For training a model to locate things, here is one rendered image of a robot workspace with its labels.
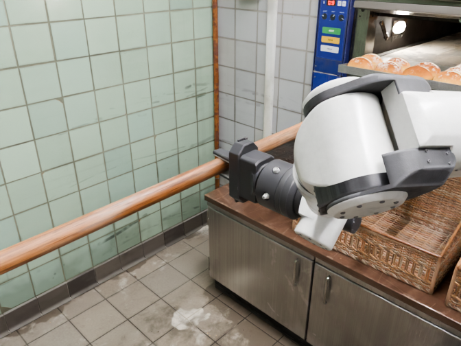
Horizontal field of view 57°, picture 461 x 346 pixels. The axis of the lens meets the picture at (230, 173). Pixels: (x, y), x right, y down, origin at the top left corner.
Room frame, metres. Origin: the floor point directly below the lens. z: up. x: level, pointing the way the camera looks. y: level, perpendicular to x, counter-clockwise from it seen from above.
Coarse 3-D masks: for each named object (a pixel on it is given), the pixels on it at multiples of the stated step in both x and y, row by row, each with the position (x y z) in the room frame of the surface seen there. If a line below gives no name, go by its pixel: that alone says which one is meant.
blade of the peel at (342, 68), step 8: (344, 64) 1.60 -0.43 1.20; (416, 64) 1.69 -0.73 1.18; (344, 72) 1.56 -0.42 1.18; (352, 72) 1.54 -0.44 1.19; (360, 72) 1.51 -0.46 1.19; (368, 72) 1.49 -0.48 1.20; (376, 72) 1.47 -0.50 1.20; (384, 72) 1.45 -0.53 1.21; (432, 80) 1.34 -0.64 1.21; (432, 88) 1.34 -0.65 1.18; (440, 88) 1.32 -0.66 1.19; (448, 88) 1.31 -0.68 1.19; (456, 88) 1.29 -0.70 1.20
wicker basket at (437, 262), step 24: (432, 192) 1.49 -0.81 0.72; (456, 192) 1.44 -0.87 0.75; (384, 216) 1.51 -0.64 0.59; (408, 216) 1.50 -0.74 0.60; (432, 216) 1.45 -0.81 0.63; (456, 216) 1.41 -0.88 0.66; (360, 240) 1.34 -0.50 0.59; (384, 240) 1.18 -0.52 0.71; (408, 240) 1.34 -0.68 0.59; (432, 240) 1.34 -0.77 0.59; (456, 240) 1.18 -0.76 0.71; (384, 264) 1.17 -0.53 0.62; (408, 264) 1.12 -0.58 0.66; (432, 264) 1.20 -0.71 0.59; (432, 288) 1.06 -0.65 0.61
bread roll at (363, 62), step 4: (352, 60) 1.57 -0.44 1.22; (356, 60) 1.55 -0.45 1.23; (360, 60) 1.54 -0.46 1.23; (364, 60) 1.54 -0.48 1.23; (368, 60) 1.54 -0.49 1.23; (348, 64) 1.57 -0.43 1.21; (352, 64) 1.55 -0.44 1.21; (356, 64) 1.54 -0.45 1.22; (360, 64) 1.53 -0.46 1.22; (364, 64) 1.53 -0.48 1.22; (368, 64) 1.53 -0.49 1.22; (372, 64) 1.53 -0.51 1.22; (364, 68) 1.52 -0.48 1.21; (368, 68) 1.52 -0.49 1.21; (372, 68) 1.52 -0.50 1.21
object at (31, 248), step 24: (264, 144) 0.82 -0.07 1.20; (216, 168) 0.72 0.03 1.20; (144, 192) 0.61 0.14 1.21; (168, 192) 0.63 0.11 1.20; (96, 216) 0.54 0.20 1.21; (120, 216) 0.56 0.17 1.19; (24, 240) 0.48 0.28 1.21; (48, 240) 0.48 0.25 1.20; (72, 240) 0.51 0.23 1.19; (0, 264) 0.44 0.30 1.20
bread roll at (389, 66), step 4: (380, 64) 1.49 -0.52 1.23; (384, 64) 1.48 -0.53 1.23; (388, 64) 1.47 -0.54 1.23; (392, 64) 1.47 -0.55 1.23; (396, 64) 1.47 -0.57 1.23; (376, 68) 1.50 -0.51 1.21; (380, 68) 1.48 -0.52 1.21; (384, 68) 1.47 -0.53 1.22; (388, 68) 1.46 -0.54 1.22; (392, 68) 1.46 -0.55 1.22; (396, 68) 1.45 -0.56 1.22; (400, 68) 1.46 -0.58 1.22; (388, 72) 1.46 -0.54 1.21; (392, 72) 1.45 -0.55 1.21; (396, 72) 1.45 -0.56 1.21; (400, 72) 1.45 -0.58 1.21
